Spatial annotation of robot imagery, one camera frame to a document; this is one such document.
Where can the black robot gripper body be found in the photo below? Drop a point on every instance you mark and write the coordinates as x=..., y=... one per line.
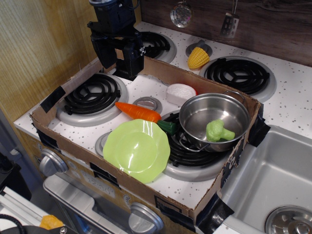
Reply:
x=115, y=19

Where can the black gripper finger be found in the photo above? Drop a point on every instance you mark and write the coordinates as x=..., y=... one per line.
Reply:
x=105, y=52
x=132, y=63

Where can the green toy broccoli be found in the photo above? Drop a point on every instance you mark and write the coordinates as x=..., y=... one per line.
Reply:
x=215, y=131

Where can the back left stove burner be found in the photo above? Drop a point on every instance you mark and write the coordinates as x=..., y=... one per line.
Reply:
x=158, y=46

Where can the stove burner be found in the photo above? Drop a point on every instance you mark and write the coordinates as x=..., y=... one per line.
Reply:
x=186, y=165
x=158, y=46
x=93, y=102
x=245, y=74

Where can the orange toy carrot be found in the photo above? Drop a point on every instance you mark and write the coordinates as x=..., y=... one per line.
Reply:
x=138, y=112

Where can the front left stove burner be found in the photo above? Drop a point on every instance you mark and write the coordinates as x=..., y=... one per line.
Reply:
x=93, y=102

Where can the white toy cheese wedge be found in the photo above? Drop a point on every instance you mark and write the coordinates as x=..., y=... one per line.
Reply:
x=179, y=93

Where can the yellow toy corn cob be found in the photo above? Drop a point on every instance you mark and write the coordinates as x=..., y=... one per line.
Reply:
x=198, y=58

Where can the light green plastic plate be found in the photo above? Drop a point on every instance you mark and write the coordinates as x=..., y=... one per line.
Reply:
x=139, y=148

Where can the brown cardboard fence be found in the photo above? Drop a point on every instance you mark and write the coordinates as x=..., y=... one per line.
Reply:
x=91, y=163

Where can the front right stove burner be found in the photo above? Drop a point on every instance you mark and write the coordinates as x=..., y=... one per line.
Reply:
x=186, y=165

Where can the hanging metal grater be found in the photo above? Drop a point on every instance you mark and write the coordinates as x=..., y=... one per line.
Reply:
x=230, y=23

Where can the back right stove burner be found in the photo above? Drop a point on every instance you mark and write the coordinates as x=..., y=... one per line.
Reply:
x=245, y=74

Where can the left silver stove knob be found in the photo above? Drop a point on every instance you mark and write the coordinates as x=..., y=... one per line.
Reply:
x=51, y=163

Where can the silver stove knob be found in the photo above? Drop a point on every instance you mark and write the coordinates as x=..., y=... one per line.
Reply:
x=51, y=163
x=143, y=220

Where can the right silver stove knob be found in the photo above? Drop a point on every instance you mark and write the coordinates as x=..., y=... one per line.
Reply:
x=143, y=220

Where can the yellow sponge piece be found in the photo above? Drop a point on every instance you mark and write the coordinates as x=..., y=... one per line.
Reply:
x=49, y=222

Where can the grey toy sink basin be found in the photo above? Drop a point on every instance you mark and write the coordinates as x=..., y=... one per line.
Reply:
x=277, y=172

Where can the metal sink drain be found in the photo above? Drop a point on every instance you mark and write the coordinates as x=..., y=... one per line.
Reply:
x=288, y=219

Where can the steel pot with handles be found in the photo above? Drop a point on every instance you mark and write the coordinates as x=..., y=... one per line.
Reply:
x=198, y=111

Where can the silver oven door handle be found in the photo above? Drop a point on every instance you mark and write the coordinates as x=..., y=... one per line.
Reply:
x=80, y=203

